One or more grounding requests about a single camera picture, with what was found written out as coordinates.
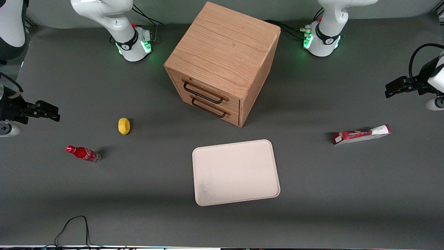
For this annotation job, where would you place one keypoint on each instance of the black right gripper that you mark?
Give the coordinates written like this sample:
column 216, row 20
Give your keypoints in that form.
column 13, row 108

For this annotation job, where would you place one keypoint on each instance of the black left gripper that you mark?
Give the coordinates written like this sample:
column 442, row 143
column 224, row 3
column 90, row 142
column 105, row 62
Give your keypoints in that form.
column 423, row 84

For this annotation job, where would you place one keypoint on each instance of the red cookie box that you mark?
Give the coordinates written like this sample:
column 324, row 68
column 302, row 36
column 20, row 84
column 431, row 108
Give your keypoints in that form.
column 357, row 134

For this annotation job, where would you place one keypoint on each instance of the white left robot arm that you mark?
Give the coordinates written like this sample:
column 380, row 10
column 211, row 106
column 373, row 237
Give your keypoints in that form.
column 326, row 41

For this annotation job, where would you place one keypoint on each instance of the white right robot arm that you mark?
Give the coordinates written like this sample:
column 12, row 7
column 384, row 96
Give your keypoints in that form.
column 104, row 14

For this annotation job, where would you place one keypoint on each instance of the beige rectangular tray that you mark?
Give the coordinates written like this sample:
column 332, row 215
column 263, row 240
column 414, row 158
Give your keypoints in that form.
column 236, row 172

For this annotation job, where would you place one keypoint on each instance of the red cola bottle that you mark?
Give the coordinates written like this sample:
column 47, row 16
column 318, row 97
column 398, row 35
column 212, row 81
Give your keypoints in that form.
column 83, row 153

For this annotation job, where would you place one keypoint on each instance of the yellow lemon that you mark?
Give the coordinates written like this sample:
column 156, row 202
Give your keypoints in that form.
column 124, row 126

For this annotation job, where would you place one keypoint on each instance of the wooden drawer front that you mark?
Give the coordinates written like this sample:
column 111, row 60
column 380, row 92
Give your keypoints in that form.
column 233, row 117
column 232, row 102

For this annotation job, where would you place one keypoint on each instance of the wooden two-drawer cabinet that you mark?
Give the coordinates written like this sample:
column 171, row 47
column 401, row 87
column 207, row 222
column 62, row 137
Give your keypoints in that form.
column 225, row 52

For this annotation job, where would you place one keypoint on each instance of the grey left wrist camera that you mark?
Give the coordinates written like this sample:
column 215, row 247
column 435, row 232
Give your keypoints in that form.
column 436, row 103

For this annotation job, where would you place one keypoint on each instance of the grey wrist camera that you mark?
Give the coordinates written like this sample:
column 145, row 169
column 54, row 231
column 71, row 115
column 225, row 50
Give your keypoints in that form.
column 8, row 130
column 436, row 103

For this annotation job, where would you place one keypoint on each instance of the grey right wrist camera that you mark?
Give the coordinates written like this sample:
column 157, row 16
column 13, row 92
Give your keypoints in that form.
column 8, row 130

